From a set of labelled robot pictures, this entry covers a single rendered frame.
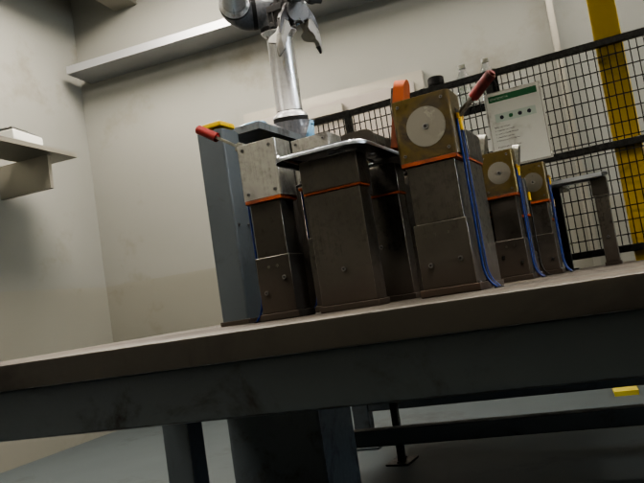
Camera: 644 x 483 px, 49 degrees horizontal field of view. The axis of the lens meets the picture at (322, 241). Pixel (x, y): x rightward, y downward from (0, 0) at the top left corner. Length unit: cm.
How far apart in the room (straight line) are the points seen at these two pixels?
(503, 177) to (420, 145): 66
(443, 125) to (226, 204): 55
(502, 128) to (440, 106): 167
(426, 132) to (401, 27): 380
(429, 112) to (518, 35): 365
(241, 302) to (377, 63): 363
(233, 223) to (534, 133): 164
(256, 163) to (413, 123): 34
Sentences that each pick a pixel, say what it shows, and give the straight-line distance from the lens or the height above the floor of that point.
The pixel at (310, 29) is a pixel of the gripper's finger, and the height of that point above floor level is 143.
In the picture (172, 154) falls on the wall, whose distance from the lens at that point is 553.
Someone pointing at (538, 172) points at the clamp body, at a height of 102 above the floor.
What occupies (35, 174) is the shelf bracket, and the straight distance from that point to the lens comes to 493.
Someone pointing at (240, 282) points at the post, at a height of 79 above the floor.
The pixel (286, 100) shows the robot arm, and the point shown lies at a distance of 230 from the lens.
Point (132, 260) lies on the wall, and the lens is 565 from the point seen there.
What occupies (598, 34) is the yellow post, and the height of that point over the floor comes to 158.
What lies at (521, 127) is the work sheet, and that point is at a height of 129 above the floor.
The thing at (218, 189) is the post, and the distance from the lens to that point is 159.
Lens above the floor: 72
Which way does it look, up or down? 5 degrees up
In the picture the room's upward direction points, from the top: 9 degrees counter-clockwise
